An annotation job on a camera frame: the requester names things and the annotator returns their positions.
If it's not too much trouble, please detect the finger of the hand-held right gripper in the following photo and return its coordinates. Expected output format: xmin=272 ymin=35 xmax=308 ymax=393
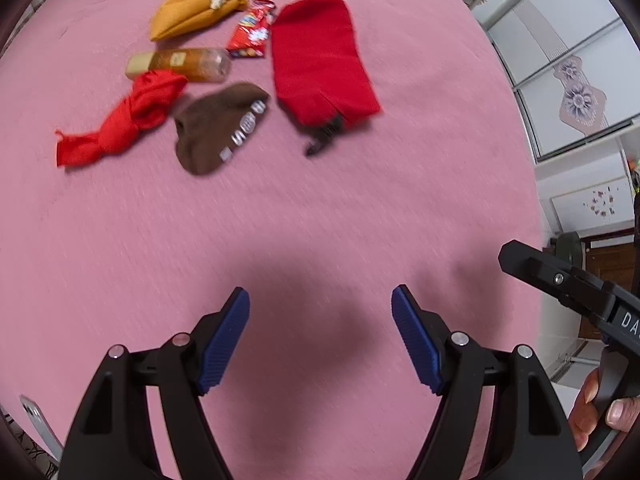
xmin=498 ymin=240 xmax=617 ymax=322

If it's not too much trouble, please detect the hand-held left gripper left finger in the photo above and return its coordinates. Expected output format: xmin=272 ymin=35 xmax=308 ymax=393
xmin=59 ymin=286 xmax=251 ymax=480

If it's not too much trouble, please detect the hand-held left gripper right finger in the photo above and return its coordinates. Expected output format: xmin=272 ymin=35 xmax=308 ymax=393
xmin=391 ymin=284 xmax=585 ymax=480

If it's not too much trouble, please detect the person's right hand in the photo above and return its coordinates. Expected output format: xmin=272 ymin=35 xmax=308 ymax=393
xmin=569 ymin=369 xmax=640 ymax=453

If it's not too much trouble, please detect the dark green stool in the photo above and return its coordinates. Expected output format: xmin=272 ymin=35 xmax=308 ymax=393
xmin=550 ymin=230 xmax=586 ymax=267

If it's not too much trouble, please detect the brown wooden door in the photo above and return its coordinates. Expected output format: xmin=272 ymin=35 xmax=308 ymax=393
xmin=580 ymin=230 xmax=638 ymax=341

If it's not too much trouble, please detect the white low cabinet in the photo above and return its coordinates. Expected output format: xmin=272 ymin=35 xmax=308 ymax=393
xmin=535 ymin=147 xmax=638 ymax=246

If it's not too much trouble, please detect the bed with pink sheet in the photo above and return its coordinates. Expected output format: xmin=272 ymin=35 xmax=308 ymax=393
xmin=0 ymin=0 xmax=548 ymax=480

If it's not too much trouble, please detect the brown sock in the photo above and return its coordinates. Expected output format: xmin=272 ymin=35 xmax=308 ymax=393
xmin=172 ymin=82 xmax=272 ymax=177

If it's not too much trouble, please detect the white floral sliding wardrobe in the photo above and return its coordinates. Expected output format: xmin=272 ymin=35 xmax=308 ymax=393
xmin=475 ymin=0 xmax=640 ymax=162

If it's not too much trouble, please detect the knotted red cloth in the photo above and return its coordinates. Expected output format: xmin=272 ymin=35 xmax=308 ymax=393
xmin=54 ymin=71 xmax=188 ymax=170

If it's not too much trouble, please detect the amber liquid bottle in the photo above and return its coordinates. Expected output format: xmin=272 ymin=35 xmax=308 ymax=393
xmin=125 ymin=47 xmax=233 ymax=83

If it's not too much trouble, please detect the red cloth bag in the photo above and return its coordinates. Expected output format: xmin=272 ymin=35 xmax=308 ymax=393
xmin=270 ymin=0 xmax=383 ymax=157

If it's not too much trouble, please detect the red snack packet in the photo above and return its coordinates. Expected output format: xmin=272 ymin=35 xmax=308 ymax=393
xmin=226 ymin=0 xmax=277 ymax=59

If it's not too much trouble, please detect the yellow drawstring pouch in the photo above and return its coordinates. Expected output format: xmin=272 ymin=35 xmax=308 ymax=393
xmin=148 ymin=0 xmax=249 ymax=42

